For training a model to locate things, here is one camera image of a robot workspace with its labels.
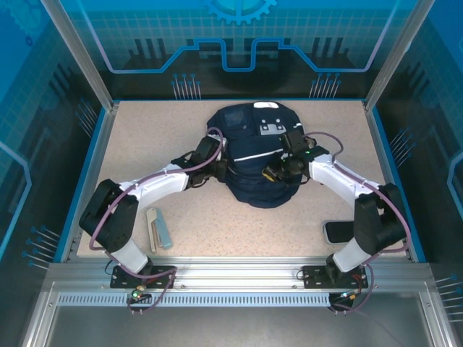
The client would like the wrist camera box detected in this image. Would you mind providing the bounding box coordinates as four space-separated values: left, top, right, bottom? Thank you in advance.
278 129 311 155
194 135 229 163

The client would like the blue grey stationery box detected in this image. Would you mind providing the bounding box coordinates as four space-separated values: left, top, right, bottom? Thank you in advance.
154 213 174 250

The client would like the black smartphone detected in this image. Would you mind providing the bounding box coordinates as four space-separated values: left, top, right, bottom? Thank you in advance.
321 220 356 246

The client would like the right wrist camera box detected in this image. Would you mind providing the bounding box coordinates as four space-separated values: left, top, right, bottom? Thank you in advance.
278 129 311 155

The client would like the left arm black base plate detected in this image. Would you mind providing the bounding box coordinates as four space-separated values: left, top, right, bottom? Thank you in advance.
110 265 177 289

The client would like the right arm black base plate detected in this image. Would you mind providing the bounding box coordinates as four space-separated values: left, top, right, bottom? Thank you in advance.
302 265 369 289

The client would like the aluminium mounting rail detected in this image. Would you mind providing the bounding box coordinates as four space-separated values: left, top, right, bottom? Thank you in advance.
47 256 432 292

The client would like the left aluminium frame post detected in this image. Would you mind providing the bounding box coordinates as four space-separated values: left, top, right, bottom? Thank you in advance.
39 0 121 113

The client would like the slotted grey cable duct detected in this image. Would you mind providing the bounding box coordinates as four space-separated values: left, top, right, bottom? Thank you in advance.
56 292 333 308

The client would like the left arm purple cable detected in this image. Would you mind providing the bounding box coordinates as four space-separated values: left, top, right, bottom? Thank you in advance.
88 127 224 316

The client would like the beige ruler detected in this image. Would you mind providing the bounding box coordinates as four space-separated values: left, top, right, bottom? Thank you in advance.
145 207 162 251

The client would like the navy blue backpack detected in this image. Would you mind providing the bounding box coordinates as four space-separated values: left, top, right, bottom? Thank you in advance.
205 100 305 210

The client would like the aluminium frame post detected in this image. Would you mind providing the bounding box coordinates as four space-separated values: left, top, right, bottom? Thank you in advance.
39 0 121 113
362 0 435 113

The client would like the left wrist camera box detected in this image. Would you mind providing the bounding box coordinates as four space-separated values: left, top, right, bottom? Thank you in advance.
194 135 229 163

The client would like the aluminium side rail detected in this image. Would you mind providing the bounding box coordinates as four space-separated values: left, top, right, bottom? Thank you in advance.
59 103 120 263

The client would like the right aluminium frame post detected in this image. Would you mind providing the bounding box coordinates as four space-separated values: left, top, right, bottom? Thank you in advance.
362 0 435 113

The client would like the blue table edge trim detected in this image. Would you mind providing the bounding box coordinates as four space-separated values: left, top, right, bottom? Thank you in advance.
111 97 366 103
53 104 108 263
371 104 428 263

